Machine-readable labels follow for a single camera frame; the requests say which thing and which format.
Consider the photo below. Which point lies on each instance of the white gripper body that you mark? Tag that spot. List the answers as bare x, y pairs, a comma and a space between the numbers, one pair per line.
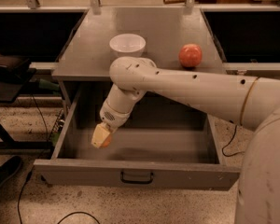
114, 117

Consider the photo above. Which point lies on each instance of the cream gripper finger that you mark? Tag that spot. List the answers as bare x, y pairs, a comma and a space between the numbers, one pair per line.
101, 132

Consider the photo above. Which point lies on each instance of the small orange fruit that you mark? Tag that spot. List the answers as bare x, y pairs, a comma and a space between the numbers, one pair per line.
107, 141

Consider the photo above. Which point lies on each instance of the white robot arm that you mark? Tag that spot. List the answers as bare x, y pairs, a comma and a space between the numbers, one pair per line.
251, 102

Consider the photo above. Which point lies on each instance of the grey open top drawer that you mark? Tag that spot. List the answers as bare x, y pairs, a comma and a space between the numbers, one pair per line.
176, 143

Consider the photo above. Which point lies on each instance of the grey cabinet body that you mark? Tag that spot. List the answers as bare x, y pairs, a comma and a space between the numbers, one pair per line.
165, 29

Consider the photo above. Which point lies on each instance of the white ceramic bowl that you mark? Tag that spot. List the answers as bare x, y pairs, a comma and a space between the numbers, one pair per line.
130, 45

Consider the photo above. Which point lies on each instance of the red apple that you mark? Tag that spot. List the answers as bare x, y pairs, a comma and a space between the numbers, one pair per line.
190, 55

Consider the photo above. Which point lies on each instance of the black side table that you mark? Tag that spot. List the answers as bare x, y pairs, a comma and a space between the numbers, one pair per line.
11, 121

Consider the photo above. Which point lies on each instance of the black shoe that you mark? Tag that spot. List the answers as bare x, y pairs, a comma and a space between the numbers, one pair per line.
9, 169

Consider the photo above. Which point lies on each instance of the dark folded cloth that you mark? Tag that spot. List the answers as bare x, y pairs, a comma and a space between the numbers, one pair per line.
13, 65

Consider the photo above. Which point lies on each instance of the wooden stick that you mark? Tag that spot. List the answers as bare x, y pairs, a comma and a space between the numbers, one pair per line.
166, 2

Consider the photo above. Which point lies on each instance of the black drawer handle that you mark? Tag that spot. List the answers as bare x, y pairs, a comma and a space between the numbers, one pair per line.
136, 179

